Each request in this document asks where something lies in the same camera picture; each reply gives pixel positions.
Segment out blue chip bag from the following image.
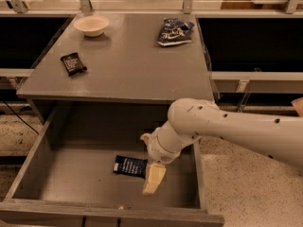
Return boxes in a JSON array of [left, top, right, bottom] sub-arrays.
[[157, 18, 195, 46]]

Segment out black snack bar wrapper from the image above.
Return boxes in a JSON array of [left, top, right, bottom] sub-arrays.
[[61, 52, 87, 77]]

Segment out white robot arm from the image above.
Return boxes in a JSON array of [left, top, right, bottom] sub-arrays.
[[140, 98, 303, 196]]

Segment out blue rxbar blueberry bar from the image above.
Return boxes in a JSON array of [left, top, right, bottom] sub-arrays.
[[113, 155, 148, 178]]

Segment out grey open top drawer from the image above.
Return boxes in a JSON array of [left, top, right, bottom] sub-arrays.
[[0, 102, 224, 227]]

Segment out metal railing frame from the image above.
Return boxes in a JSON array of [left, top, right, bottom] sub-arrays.
[[0, 0, 303, 121]]

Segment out white ceramic bowl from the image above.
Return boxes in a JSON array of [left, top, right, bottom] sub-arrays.
[[74, 15, 110, 37]]

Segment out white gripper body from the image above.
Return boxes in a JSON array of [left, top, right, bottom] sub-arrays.
[[147, 128, 182, 165]]

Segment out grey counter cabinet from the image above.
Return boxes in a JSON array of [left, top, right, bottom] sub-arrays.
[[16, 12, 216, 140]]

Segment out black cable on floor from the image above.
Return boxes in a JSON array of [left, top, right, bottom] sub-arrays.
[[0, 99, 40, 136]]

